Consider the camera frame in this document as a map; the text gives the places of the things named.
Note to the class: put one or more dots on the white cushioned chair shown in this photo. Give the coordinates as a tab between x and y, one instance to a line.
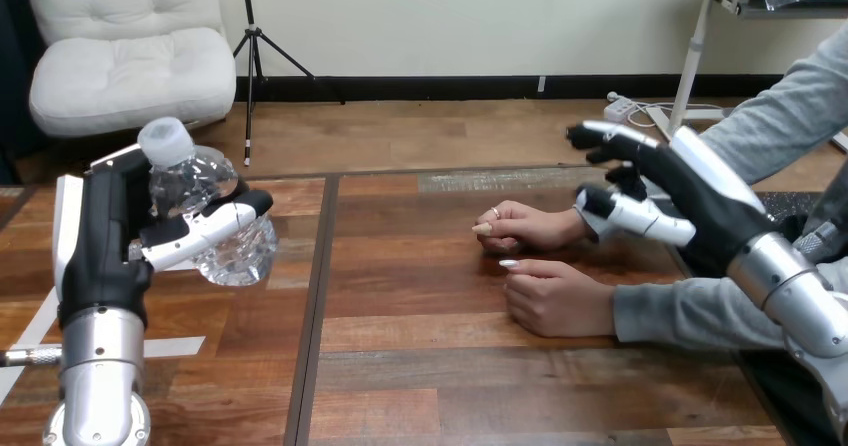
126	65

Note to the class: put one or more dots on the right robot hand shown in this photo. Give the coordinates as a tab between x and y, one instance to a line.
696	198

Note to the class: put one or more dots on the black tripod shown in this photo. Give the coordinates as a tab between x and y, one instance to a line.
252	52

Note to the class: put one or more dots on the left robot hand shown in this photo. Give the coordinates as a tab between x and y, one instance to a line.
99	244

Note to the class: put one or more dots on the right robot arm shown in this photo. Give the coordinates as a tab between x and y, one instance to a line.
795	297

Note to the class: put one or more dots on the person's hand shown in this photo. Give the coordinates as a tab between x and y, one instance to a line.
563	304
536	226

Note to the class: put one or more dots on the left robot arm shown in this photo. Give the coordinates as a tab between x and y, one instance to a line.
99	377

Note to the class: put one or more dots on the white desk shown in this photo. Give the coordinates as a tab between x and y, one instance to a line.
692	52

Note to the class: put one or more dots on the clear water bottle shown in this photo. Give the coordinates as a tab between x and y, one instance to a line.
182	181

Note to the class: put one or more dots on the person's forearm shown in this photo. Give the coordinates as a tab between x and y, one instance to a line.
669	314
782	118

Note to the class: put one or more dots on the white power strip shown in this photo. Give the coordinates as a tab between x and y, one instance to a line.
619	108

